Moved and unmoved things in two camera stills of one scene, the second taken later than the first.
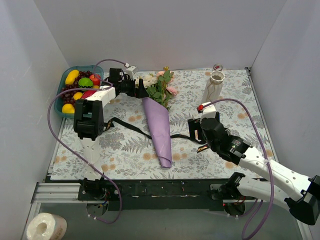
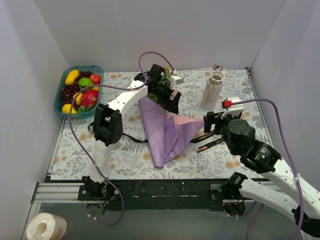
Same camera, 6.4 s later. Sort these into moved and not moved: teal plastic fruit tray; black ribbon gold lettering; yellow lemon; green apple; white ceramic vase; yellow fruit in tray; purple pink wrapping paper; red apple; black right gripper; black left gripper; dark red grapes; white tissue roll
Moved: black right gripper; purple pink wrapping paper; black ribbon gold lettering; black left gripper
Not moved: yellow fruit in tray; teal plastic fruit tray; white tissue roll; white ceramic vase; yellow lemon; red apple; green apple; dark red grapes
